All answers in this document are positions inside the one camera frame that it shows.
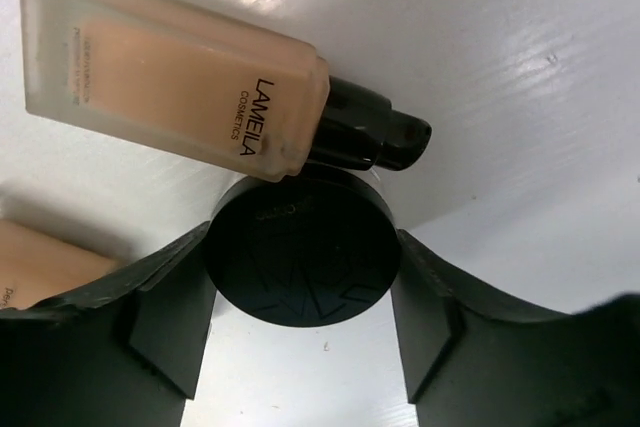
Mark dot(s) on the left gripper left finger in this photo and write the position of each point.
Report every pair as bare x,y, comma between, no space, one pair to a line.
124,350

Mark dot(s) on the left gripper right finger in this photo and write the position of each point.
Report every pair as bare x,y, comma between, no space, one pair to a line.
473,355

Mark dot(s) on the black round compact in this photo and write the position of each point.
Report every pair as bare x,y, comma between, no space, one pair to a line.
308,251

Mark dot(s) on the beige foundation bottle left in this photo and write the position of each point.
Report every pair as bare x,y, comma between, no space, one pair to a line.
36,265

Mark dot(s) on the beige foundation tube right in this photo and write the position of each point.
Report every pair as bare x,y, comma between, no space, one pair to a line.
176,77

